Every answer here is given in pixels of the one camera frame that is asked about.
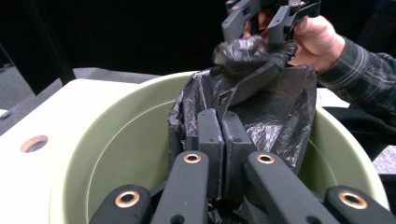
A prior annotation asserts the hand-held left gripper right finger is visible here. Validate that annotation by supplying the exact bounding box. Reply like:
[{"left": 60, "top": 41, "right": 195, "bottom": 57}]
[{"left": 221, "top": 110, "right": 265, "bottom": 200}]

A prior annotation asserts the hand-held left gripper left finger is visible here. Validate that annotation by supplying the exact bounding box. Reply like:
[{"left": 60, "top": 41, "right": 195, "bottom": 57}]
[{"left": 186, "top": 107, "right": 226, "bottom": 200}]

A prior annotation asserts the black plastic trash bag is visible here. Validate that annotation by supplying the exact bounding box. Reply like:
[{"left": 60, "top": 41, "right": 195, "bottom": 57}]
[{"left": 167, "top": 35, "right": 318, "bottom": 224}]

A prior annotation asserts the green plastic trash bin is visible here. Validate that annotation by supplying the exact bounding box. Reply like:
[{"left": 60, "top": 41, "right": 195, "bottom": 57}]
[{"left": 49, "top": 70, "right": 390, "bottom": 224}]

